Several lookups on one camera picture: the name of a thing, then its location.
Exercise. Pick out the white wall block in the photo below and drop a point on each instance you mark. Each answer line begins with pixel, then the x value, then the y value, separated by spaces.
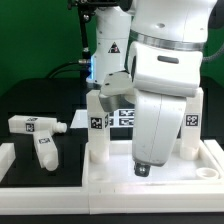
pixel 216 150
pixel 7 157

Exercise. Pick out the white desk top tray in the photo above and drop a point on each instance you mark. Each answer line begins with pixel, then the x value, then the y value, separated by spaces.
pixel 118 168

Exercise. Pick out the white obstacle wall bar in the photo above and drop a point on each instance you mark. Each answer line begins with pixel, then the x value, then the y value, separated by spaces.
pixel 149 199

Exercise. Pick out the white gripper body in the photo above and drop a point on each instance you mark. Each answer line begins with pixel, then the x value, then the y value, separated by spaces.
pixel 157 121

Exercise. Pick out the black camera pole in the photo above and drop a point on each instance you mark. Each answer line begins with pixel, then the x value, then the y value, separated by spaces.
pixel 86 10

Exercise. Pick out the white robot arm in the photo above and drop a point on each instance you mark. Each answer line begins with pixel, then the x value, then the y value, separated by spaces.
pixel 162 71

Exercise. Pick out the white left wall block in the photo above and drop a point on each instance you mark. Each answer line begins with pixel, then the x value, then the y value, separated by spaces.
pixel 7 157

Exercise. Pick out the white marker sheet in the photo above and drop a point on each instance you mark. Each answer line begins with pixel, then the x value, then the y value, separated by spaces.
pixel 121 118

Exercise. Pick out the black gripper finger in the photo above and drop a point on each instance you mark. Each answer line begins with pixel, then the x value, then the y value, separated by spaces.
pixel 141 170

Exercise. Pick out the white right wall block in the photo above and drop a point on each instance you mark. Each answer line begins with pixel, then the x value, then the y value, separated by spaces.
pixel 216 150

